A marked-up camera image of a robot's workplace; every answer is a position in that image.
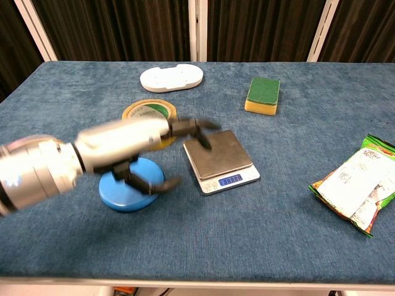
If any silver and black left robot hand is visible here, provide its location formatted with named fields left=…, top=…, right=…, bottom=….
left=73, top=116, right=222, bottom=196

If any transparent yellowish packing tape roll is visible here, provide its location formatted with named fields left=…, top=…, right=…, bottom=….
left=122, top=99, right=179, bottom=152

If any digital kitchen scale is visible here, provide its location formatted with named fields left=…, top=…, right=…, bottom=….
left=182, top=129, right=261, bottom=196

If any blue disc with centre hole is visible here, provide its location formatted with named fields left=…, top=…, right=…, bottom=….
left=98, top=157, right=166, bottom=213

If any white oblong foam plate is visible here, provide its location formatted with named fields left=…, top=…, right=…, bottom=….
left=139, top=63, right=204, bottom=93

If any dark pleated curtain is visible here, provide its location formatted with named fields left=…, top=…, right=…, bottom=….
left=0, top=0, right=395, bottom=104

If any blue fabric table cover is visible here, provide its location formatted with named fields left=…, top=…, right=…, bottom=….
left=0, top=60, right=395, bottom=282

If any yellow sponge with green scourer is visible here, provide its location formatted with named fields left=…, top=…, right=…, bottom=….
left=244, top=77, right=281, bottom=117

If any green and white snack bag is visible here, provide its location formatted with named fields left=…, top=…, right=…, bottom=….
left=309, top=133, right=395, bottom=238

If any white upright frame post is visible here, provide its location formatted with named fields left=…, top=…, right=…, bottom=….
left=188, top=0, right=209, bottom=62

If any white perforated slanted frame post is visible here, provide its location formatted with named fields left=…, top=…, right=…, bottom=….
left=307, top=0, right=340, bottom=63

